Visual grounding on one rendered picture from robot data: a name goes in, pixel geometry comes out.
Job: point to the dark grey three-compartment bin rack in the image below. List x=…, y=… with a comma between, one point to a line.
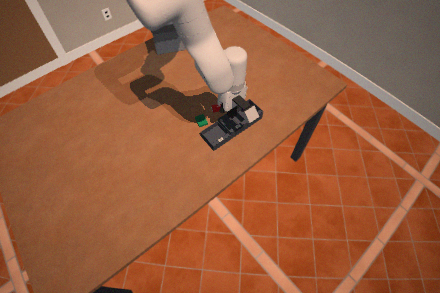
x=227, y=128

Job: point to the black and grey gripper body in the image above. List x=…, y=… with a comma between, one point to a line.
x=227, y=97

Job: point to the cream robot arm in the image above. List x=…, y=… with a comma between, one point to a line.
x=193, y=25

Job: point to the small green block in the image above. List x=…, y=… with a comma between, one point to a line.
x=201, y=120

